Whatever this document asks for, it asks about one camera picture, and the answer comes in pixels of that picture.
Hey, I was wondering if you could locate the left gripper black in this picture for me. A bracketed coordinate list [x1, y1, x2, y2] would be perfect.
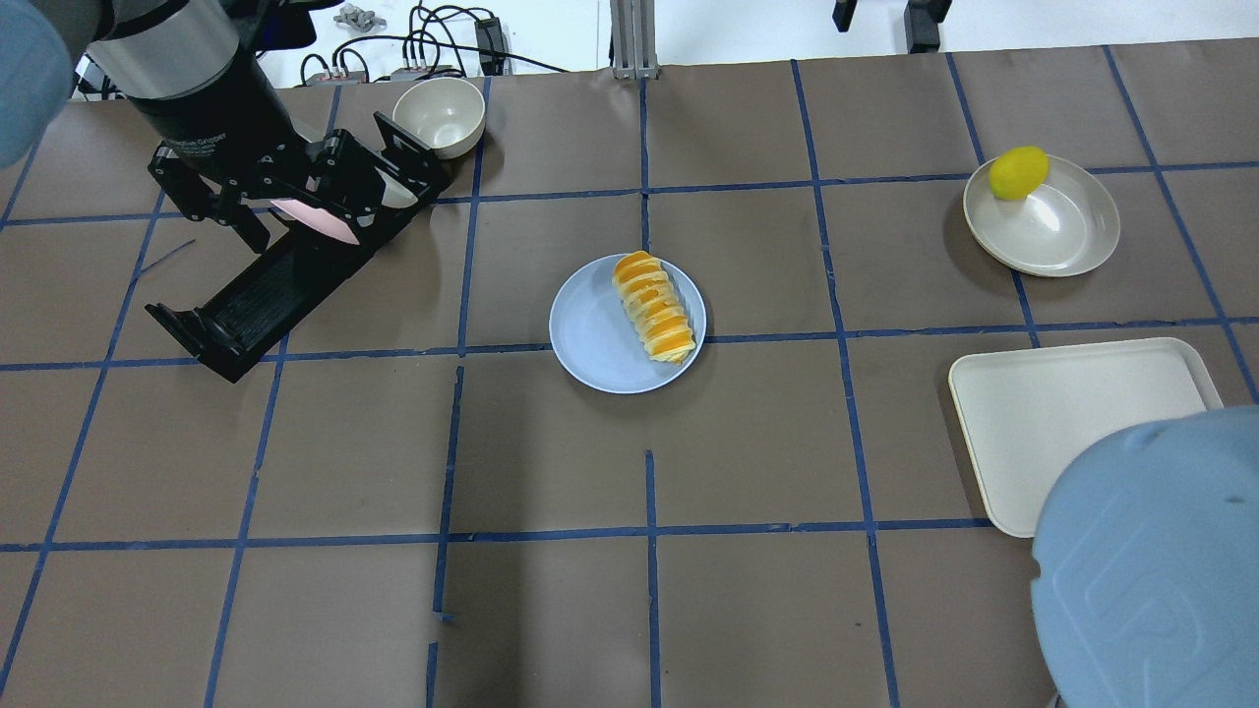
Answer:
[149, 128, 384, 254]

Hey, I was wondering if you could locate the blue plate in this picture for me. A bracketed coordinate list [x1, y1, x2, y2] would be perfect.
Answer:
[549, 254, 708, 394]

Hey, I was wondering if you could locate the yellow orange bread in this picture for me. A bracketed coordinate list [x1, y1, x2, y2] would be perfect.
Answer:
[612, 251, 697, 367]

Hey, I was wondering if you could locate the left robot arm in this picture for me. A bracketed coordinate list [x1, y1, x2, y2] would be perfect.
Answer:
[3, 1, 392, 254]

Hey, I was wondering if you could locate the pink plate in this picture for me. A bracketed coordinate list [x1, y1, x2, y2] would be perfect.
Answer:
[269, 199, 360, 246]

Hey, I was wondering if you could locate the cream round plate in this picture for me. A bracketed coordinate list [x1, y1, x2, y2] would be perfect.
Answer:
[961, 156, 1121, 278]

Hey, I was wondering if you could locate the black dish rack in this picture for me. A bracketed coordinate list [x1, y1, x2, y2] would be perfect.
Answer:
[146, 112, 452, 382]

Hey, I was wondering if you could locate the cream bowl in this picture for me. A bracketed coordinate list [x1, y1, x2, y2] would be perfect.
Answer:
[392, 77, 487, 160]

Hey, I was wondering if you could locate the black power adapter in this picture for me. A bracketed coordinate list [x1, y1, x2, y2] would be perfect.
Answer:
[903, 0, 953, 54]

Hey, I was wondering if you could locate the yellow lemon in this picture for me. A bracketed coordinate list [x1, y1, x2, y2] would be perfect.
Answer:
[990, 147, 1050, 202]

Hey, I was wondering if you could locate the cream rectangular tray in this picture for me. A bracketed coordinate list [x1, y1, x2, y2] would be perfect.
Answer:
[947, 338, 1224, 539]

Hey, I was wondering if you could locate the aluminium frame post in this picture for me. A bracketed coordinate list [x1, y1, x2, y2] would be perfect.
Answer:
[611, 0, 660, 81]

